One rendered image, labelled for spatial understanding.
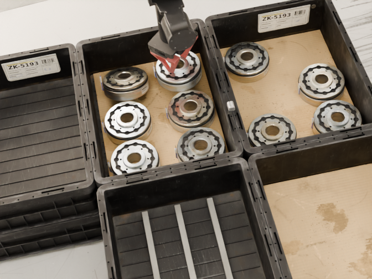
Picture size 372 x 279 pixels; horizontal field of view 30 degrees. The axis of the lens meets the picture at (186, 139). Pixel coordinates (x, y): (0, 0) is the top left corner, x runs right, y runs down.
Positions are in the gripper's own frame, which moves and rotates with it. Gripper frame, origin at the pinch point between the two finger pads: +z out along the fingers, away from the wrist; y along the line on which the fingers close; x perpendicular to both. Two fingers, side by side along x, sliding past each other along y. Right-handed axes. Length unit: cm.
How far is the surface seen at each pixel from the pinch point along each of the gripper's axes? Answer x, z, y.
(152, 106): 1.3, 7.0, -9.1
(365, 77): -38.5, -2.6, 14.6
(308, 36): -18.8, 8.0, 28.1
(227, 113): -18.8, -3.2, -8.3
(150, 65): 9.0, 7.3, 0.8
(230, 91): -16.0, -3.0, -2.9
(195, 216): -22.8, 6.4, -27.9
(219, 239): -30.1, 5.1, -30.1
